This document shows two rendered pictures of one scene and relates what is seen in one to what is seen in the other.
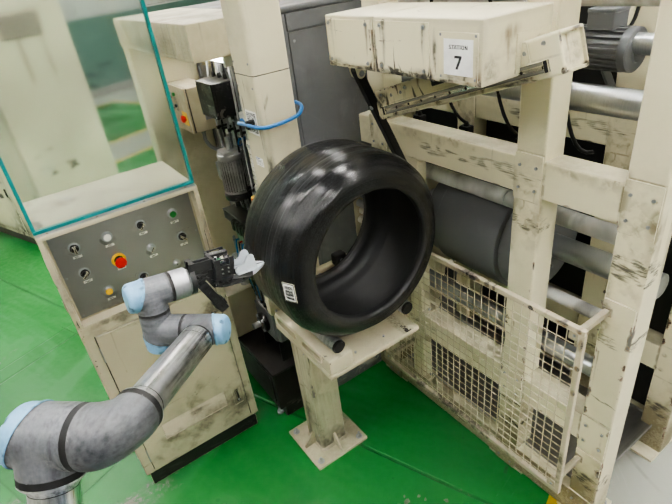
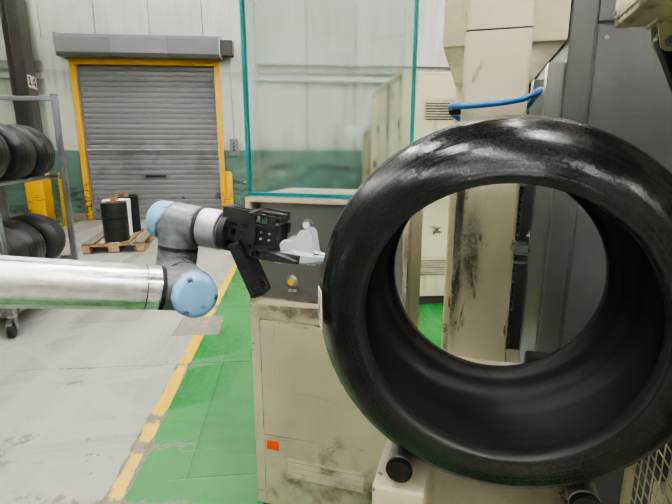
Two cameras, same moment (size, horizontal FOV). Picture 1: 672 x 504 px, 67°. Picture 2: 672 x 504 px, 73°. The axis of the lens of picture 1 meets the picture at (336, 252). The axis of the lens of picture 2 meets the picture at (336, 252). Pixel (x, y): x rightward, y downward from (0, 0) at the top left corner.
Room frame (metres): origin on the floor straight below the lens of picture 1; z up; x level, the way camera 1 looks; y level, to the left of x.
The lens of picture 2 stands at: (0.68, -0.39, 1.42)
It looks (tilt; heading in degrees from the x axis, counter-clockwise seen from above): 13 degrees down; 48
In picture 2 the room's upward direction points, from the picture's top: straight up
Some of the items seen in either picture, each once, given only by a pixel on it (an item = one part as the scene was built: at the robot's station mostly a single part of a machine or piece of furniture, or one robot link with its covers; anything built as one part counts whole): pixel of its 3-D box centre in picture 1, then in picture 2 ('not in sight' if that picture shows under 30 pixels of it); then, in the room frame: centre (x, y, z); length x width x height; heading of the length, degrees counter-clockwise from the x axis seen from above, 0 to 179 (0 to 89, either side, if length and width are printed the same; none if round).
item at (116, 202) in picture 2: not in sight; (120, 219); (2.85, 6.85, 0.38); 1.20 x 0.80 x 0.76; 61
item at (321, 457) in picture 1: (327, 432); not in sight; (1.63, 0.15, 0.02); 0.27 x 0.27 x 0.04; 31
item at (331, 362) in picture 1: (311, 335); (411, 441); (1.35, 0.12, 0.83); 0.36 x 0.09 x 0.06; 31
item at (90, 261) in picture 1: (156, 328); (338, 357); (1.78, 0.81, 0.63); 0.56 x 0.41 x 1.27; 121
